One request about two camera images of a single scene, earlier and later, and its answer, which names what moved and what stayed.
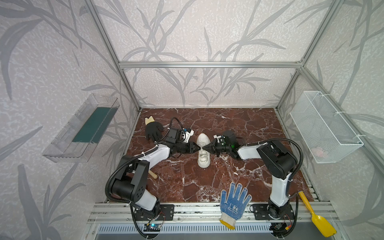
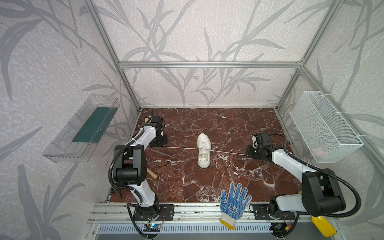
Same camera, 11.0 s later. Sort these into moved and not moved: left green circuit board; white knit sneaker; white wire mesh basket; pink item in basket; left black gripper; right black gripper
Moved: right black gripper; left black gripper
Not moved: pink item in basket; white wire mesh basket; left green circuit board; white knit sneaker
